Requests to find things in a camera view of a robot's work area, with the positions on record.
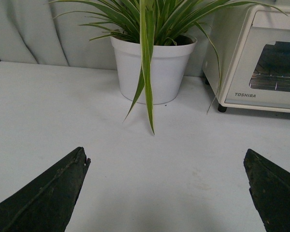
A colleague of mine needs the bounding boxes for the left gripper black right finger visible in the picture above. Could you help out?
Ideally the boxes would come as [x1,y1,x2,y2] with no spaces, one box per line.
[244,149,290,232]

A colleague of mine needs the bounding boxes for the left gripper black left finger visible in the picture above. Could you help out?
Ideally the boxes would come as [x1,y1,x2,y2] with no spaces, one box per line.
[0,147,91,232]

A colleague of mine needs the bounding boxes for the glass oven door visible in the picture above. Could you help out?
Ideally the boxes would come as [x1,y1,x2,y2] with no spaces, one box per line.
[225,11,290,110]

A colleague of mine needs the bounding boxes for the cream Toshiba toaster oven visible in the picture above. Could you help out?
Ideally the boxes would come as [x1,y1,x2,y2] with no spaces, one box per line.
[203,0,290,113]

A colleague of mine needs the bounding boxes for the white plastic plant pot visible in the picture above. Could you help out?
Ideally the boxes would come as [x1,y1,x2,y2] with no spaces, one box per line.
[111,34,197,104]

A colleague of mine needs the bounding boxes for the green striped spider plant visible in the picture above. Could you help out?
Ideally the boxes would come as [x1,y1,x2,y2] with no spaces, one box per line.
[48,0,288,135]

